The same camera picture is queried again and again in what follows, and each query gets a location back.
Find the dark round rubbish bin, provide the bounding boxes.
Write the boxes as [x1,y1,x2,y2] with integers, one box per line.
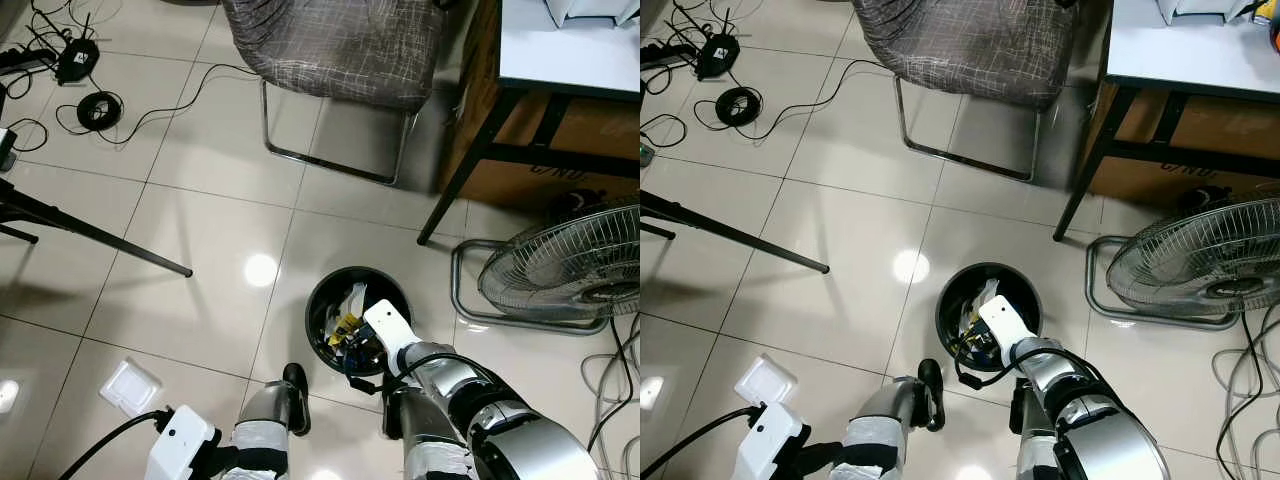
[305,265,414,379]
[935,262,1044,374]

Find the white square plastic container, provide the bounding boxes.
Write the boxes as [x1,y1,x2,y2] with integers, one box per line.
[100,358,163,417]
[735,353,801,408]

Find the robot right leg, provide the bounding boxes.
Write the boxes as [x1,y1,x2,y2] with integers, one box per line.
[383,383,476,480]
[1008,378,1063,480]

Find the metal floor fan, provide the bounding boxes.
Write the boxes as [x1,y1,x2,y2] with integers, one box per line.
[452,198,641,337]
[1085,196,1280,331]

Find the brown cardboard box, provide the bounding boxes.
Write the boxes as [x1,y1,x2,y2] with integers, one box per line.
[440,0,641,213]
[1085,80,1280,206]

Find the black router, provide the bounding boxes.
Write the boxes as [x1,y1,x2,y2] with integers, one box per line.
[55,12,101,86]
[695,10,743,81]

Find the white object on desk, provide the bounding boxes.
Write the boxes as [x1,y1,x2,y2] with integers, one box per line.
[1155,0,1263,26]
[545,0,641,29]

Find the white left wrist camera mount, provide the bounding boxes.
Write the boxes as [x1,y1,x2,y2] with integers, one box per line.
[148,404,219,480]
[735,400,809,480]

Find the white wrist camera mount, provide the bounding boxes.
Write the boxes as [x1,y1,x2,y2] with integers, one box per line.
[977,295,1034,349]
[362,298,414,353]
[735,400,809,480]
[148,404,219,480]

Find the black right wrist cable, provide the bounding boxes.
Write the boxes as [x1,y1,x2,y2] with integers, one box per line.
[953,340,1101,391]
[343,345,481,397]

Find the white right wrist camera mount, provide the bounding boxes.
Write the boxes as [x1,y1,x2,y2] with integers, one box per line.
[977,295,1034,349]
[362,298,414,353]

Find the black fan cable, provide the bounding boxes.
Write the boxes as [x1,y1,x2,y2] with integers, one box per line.
[585,312,641,456]
[1215,305,1266,461]

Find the grey thick floor cable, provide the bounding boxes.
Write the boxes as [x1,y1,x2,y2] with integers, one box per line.
[580,350,641,480]
[1215,340,1280,480]

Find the black coiled cable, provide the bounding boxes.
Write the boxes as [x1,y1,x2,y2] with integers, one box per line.
[715,87,761,129]
[77,90,124,132]

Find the thin looped floor cable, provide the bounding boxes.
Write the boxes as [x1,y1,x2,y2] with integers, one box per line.
[640,112,691,149]
[0,118,49,153]

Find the thin grey floor cable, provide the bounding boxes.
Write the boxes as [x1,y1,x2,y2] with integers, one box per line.
[700,58,901,143]
[55,62,266,151]

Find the grey fabric chair chrome frame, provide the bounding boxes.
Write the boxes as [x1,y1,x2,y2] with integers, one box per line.
[222,0,448,187]
[850,0,1081,183]

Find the white desk black frame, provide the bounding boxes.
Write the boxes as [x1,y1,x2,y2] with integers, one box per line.
[1052,0,1280,243]
[417,0,641,247]

